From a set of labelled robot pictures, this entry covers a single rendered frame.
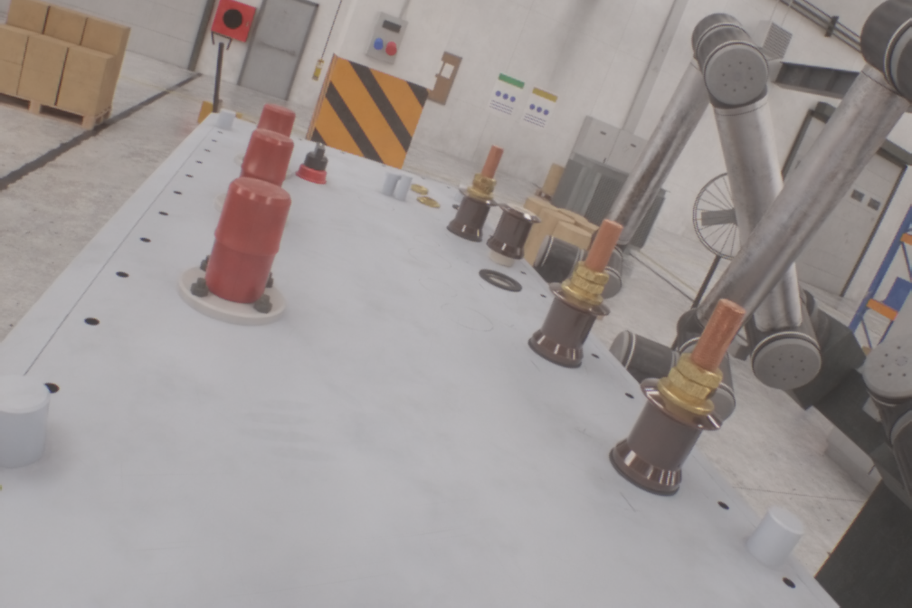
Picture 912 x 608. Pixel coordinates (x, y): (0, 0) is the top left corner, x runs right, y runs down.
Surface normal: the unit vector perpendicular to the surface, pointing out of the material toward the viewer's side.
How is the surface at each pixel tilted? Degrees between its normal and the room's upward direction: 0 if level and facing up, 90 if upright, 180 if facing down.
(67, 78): 90
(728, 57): 106
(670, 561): 0
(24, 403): 0
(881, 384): 66
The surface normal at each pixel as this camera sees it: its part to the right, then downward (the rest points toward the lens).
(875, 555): -0.93, -0.32
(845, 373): 0.07, 0.29
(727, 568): 0.35, -0.90
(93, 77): 0.26, 0.36
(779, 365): -0.25, 0.53
